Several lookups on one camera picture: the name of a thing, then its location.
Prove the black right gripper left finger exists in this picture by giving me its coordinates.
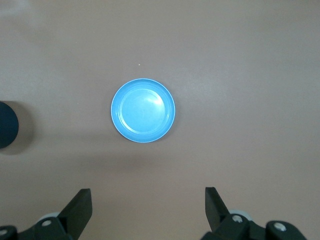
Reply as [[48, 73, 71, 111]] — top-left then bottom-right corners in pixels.
[[0, 188, 93, 240]]

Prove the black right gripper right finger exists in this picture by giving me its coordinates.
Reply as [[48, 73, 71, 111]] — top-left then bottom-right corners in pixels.
[[201, 186, 307, 240]]

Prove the round blue plate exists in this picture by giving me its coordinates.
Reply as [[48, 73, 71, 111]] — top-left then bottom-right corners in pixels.
[[110, 78, 176, 144]]

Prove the black pot with blue handle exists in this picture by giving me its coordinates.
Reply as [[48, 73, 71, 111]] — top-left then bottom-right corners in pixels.
[[0, 100, 20, 150]]

